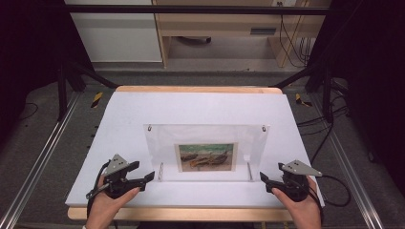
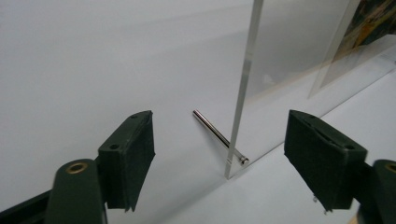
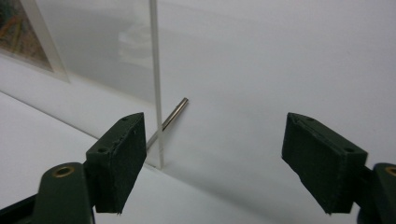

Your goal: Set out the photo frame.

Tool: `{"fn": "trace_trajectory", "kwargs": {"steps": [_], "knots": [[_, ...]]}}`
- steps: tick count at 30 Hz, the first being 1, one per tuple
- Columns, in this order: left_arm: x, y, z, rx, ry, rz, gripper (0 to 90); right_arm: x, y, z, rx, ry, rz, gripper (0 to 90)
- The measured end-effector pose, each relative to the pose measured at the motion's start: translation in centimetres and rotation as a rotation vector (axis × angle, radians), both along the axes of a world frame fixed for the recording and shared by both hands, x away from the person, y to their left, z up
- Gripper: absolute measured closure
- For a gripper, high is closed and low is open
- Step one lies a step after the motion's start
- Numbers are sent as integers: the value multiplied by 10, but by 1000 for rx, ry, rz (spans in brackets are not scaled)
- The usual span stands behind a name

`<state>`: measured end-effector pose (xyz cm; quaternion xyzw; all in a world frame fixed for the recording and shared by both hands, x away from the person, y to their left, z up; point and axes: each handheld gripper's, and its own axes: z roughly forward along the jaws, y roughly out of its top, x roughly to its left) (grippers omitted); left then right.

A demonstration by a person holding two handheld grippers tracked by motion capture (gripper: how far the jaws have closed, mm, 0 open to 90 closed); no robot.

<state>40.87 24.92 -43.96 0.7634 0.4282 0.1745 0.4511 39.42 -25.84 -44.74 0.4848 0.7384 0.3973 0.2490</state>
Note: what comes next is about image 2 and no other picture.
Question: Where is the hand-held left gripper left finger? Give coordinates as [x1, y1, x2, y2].
[97, 109, 156, 213]

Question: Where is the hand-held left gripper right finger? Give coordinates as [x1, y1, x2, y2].
[283, 109, 369, 213]

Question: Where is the silver metal rod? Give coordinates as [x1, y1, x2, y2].
[191, 108, 250, 166]

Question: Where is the clear acrylic panel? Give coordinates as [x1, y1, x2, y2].
[223, 0, 396, 181]

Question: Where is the colourful picture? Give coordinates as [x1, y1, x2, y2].
[348, 0, 396, 52]

